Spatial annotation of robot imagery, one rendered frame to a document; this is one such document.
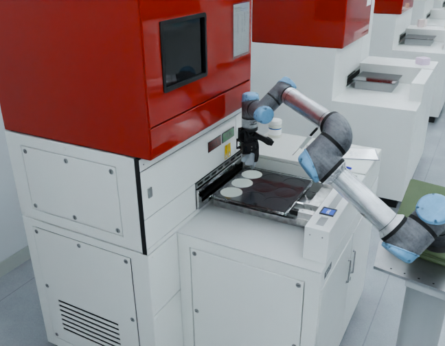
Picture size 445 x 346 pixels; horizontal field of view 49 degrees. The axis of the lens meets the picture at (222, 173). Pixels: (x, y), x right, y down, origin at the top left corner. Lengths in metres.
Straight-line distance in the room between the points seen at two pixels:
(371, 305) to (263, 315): 1.12
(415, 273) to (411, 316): 0.29
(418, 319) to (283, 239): 0.61
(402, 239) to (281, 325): 0.62
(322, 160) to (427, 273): 0.56
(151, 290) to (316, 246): 0.68
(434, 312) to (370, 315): 0.90
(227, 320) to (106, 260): 0.58
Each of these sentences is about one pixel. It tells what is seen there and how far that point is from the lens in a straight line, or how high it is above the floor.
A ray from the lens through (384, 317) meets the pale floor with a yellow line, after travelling 2.99.
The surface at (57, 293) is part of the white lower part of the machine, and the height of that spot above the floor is 0.44.
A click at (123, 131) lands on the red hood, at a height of 1.32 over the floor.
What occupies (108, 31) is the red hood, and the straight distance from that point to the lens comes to 1.67.
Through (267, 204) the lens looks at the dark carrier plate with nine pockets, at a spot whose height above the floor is 0.90.
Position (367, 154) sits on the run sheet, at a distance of 2.49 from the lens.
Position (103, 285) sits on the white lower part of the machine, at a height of 0.59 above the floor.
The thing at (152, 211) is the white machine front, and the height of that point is 0.99.
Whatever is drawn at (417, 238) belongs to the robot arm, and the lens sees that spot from 1.78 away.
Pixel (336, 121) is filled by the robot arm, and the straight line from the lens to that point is 1.80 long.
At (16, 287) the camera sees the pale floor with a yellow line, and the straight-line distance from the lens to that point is 3.35.
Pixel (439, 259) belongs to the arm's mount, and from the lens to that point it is 1.99.
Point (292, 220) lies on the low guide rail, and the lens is 2.09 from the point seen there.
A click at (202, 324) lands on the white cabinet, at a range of 2.27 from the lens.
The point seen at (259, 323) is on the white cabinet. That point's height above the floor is 0.49.
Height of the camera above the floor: 1.88
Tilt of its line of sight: 24 degrees down
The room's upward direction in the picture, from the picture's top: 1 degrees counter-clockwise
